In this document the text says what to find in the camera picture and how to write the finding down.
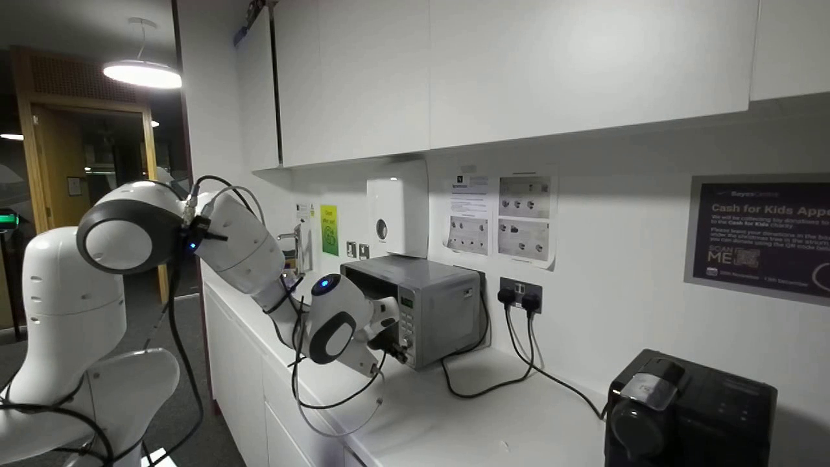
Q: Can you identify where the white base cabinet unit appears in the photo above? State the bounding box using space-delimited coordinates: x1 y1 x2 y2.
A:
204 269 366 467

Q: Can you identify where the white instruction sheet with pictures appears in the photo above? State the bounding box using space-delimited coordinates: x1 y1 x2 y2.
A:
445 198 494 258

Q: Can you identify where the dark framed wall notice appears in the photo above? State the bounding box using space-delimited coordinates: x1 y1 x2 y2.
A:
686 176 830 307

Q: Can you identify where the round ceiling lamp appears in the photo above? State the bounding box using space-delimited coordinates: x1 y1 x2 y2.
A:
102 58 187 90

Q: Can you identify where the black coffee machine power cable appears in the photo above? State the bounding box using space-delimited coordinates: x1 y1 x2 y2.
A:
519 293 612 424

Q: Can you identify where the white upper cabinet door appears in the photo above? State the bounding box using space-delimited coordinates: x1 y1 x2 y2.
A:
428 0 764 151
274 0 437 170
751 0 830 106

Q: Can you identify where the green yellow cleaning poster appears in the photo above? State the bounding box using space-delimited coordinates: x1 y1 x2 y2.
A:
320 202 344 259

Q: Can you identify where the grey instruction sheet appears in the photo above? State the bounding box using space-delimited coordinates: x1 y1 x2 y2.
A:
495 219 556 266
499 176 556 220

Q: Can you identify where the small dark header label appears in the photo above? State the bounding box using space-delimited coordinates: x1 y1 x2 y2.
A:
450 172 494 196

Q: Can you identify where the black coffee machine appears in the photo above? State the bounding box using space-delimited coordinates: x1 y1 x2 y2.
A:
604 349 781 467

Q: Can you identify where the wooden door frame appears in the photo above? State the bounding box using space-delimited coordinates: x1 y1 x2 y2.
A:
12 49 171 307

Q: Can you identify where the chrome water tap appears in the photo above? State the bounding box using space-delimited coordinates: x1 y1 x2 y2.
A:
294 216 316 281

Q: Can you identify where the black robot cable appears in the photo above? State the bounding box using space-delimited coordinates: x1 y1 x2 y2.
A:
0 175 390 467

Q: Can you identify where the black microwave door with window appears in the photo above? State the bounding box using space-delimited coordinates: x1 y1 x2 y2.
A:
344 266 403 307

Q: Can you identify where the black double wall socket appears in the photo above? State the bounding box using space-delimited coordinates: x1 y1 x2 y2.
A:
499 276 546 316

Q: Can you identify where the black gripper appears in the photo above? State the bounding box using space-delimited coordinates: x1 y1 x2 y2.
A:
372 319 410 365

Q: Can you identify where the black microwave power cable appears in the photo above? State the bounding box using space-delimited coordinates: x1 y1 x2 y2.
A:
440 272 541 403

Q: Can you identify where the white paper towel dispenser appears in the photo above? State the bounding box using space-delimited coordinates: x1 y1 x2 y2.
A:
366 176 432 259

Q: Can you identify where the silver microwave oven body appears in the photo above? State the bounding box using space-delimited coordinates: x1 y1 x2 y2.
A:
337 254 489 373

